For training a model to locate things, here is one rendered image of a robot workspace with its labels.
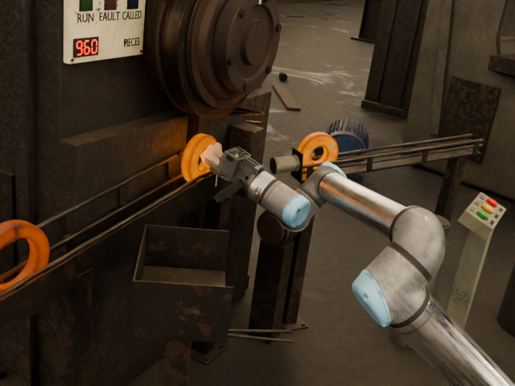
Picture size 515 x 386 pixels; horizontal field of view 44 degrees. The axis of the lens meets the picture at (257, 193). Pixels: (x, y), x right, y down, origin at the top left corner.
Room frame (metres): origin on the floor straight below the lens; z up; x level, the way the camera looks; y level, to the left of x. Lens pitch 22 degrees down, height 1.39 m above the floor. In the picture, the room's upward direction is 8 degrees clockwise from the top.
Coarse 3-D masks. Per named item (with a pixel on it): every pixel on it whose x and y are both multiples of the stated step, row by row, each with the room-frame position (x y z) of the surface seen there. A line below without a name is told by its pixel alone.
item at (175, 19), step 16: (176, 0) 1.64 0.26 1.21; (192, 0) 1.63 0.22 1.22; (176, 16) 1.62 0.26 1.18; (176, 32) 1.60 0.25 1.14; (160, 48) 1.63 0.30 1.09; (176, 48) 1.60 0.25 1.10; (176, 64) 1.60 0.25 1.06; (176, 80) 1.63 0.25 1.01; (176, 96) 1.68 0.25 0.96; (192, 96) 1.66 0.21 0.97; (208, 112) 1.74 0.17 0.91; (224, 112) 1.81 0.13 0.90
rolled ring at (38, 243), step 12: (0, 228) 1.16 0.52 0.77; (12, 228) 1.17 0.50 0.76; (24, 228) 1.19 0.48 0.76; (36, 228) 1.22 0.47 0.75; (0, 240) 1.14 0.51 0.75; (36, 240) 1.22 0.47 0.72; (36, 252) 1.22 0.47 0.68; (48, 252) 1.24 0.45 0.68; (36, 264) 1.22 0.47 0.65; (24, 276) 1.20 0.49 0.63; (0, 288) 1.14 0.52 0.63
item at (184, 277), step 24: (144, 240) 1.31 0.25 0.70; (168, 240) 1.36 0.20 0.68; (192, 240) 1.37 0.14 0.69; (216, 240) 1.38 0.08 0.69; (144, 264) 1.36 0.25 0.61; (168, 264) 1.36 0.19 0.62; (192, 264) 1.37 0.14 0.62; (216, 264) 1.38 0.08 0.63; (144, 288) 1.10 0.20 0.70; (168, 288) 1.11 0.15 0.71; (192, 288) 1.11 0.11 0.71; (216, 288) 1.12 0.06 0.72; (144, 312) 1.10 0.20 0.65; (168, 312) 1.11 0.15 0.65; (192, 312) 1.11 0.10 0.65; (216, 312) 1.12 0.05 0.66; (144, 336) 1.10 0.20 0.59; (168, 336) 1.11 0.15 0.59; (192, 336) 1.11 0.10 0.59; (216, 336) 1.12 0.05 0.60; (168, 360) 1.23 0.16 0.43; (168, 384) 1.23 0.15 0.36
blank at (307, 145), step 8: (312, 136) 2.10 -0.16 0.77; (320, 136) 2.10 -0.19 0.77; (328, 136) 2.12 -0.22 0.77; (304, 144) 2.08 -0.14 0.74; (312, 144) 2.09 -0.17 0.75; (320, 144) 2.11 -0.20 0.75; (328, 144) 2.12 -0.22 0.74; (336, 144) 2.14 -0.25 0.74; (304, 152) 2.08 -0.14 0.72; (328, 152) 2.12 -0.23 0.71; (336, 152) 2.14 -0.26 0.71; (304, 160) 2.08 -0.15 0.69; (320, 160) 2.13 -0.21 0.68; (328, 160) 2.13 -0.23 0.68; (304, 168) 2.09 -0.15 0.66
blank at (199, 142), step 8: (200, 136) 1.78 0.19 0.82; (208, 136) 1.80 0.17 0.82; (192, 144) 1.75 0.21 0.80; (200, 144) 1.76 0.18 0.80; (208, 144) 1.80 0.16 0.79; (184, 152) 1.74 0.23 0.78; (192, 152) 1.73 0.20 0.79; (200, 152) 1.76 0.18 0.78; (184, 160) 1.73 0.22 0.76; (192, 160) 1.73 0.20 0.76; (184, 168) 1.73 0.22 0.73; (192, 168) 1.73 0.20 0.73; (200, 168) 1.79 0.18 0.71; (184, 176) 1.74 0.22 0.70; (192, 176) 1.73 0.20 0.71
